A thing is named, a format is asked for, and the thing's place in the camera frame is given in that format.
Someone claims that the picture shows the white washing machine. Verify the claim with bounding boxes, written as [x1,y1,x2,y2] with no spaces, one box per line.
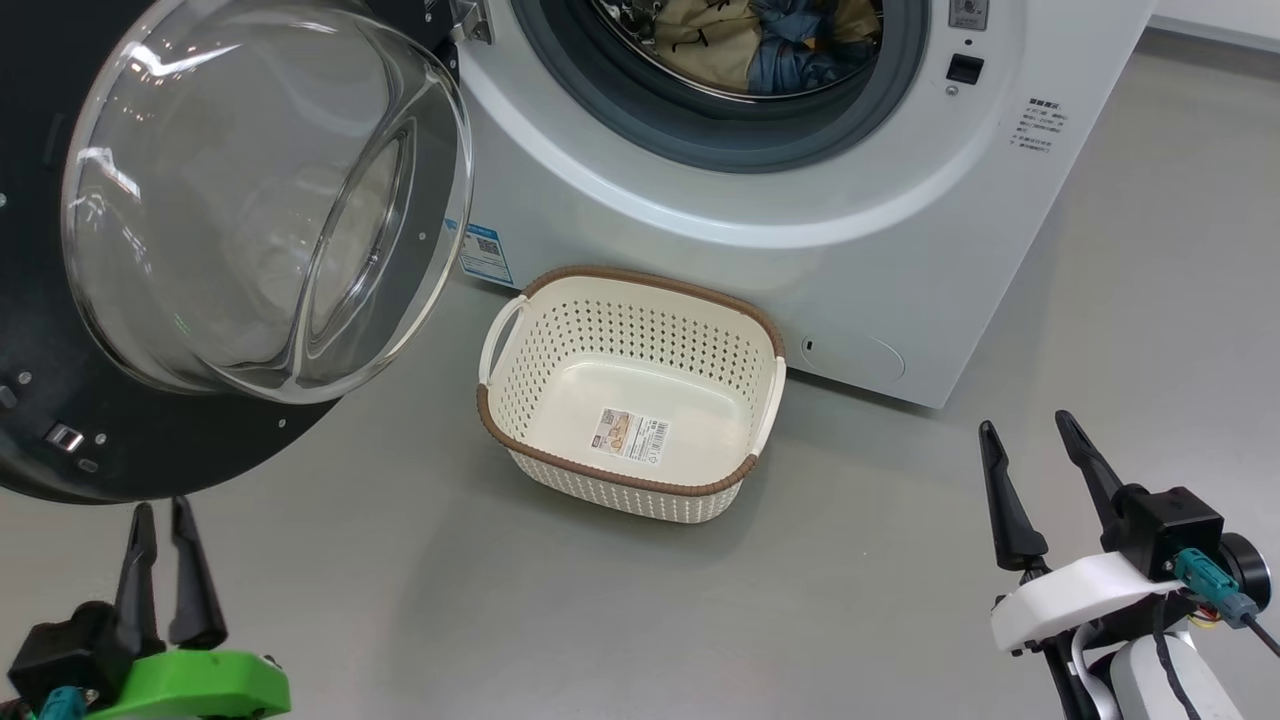
[445,0,1156,409]

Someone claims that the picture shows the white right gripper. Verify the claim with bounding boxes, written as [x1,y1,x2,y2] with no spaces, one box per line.
[978,410,1188,657]

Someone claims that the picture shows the small printed text label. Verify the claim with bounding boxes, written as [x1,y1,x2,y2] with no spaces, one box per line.
[1015,97,1069,153]

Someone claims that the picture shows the cream perforated laundry basket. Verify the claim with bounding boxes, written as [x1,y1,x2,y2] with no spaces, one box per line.
[476,265,788,525]

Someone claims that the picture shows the stainless steel washing machine drum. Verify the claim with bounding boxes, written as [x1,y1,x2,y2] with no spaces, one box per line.
[590,0,886,101]

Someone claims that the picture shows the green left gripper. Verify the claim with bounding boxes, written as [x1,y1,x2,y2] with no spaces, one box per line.
[85,495,293,720]

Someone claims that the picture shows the right camera cable teal plug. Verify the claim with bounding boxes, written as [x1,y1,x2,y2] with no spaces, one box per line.
[1173,547,1280,661]

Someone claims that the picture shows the washing machine glass door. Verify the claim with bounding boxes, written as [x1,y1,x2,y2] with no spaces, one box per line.
[0,0,476,504]

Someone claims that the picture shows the paper basket label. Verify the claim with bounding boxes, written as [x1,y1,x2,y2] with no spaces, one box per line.
[590,407,673,464]

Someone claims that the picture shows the blue energy label sticker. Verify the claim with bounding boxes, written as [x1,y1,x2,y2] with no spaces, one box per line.
[458,222,514,287]

